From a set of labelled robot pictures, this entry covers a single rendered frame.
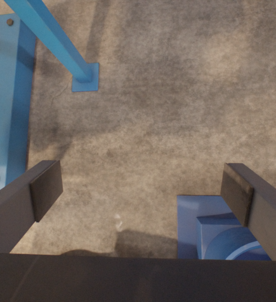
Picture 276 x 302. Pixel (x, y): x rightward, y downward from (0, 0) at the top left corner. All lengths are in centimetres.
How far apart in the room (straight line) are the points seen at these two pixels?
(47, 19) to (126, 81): 42
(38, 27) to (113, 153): 53
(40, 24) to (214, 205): 87
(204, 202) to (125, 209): 33
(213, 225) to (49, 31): 83
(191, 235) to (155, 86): 66
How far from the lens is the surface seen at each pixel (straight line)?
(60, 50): 87
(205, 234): 80
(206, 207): 93
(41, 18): 76
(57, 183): 16
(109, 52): 113
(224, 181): 16
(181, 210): 92
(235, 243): 68
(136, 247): 97
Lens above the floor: 92
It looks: 79 degrees down
